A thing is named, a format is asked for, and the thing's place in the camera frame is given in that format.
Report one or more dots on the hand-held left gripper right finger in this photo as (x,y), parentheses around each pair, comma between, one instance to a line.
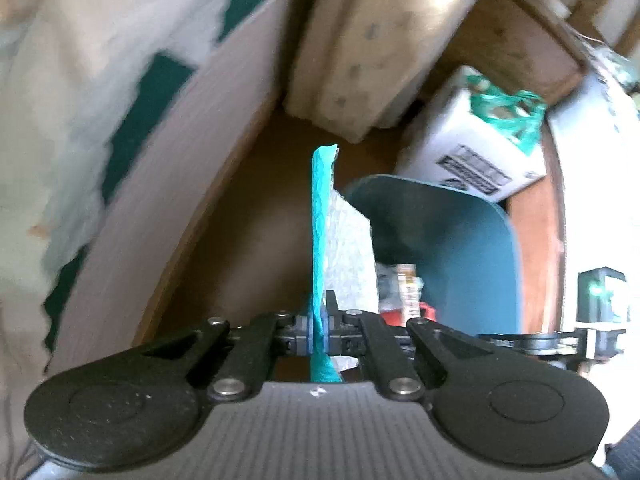
(331,330)

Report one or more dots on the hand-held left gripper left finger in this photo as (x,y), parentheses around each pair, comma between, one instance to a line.
(307,332)

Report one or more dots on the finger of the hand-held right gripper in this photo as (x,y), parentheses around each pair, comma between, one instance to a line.
(530,342)

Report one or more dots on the red snack packet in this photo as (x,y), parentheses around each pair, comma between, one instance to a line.
(400,316)

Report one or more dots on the grey wrapper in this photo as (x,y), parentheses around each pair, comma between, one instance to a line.
(395,285)

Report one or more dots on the teal bubble mailer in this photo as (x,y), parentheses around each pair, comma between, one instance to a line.
(322,235)

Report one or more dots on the teal trash bin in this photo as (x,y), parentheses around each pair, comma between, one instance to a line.
(465,260)

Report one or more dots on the pastel quilt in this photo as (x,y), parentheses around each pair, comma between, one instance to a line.
(590,185)

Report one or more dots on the green plastic bag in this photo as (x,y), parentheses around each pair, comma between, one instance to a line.
(515,115)

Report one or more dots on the white cardboard box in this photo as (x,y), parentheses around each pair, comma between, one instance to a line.
(450,130)

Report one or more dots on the brown cardboard box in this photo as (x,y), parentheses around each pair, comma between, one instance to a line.
(360,60)

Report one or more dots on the dark teal bed sheet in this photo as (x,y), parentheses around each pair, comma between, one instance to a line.
(160,85)

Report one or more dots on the floral bedsheet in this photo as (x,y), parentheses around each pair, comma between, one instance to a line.
(60,110)

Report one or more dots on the wooden bed rail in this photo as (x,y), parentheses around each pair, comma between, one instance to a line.
(540,240)

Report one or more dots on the grey bed frame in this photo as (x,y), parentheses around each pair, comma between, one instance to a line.
(190,185)

